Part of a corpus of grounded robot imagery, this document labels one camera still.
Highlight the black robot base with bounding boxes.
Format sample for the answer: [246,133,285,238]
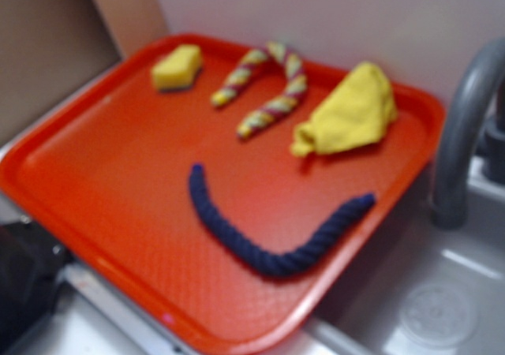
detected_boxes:
[1,218,71,354]

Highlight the round sink drain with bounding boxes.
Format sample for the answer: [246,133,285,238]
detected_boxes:
[398,282,478,349]

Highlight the dark grey faucet handle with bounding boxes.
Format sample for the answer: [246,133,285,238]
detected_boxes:
[478,93,504,185]

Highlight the brown cardboard panel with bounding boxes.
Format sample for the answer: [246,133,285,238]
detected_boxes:
[1,0,169,144]

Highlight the orange plastic tray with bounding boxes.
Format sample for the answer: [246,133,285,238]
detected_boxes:
[1,35,444,354]

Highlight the grey faucet spout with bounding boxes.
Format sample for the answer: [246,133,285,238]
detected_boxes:
[431,38,504,229]

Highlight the yellow cloth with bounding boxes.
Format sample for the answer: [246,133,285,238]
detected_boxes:
[290,62,398,158]

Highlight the yellow sponge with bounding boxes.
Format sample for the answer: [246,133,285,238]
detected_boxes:
[151,44,203,92]

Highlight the multicoloured twisted rope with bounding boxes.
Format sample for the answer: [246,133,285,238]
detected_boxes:
[211,41,309,139]

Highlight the dark blue twisted rope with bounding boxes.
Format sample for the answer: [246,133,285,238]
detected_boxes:
[187,163,376,278]

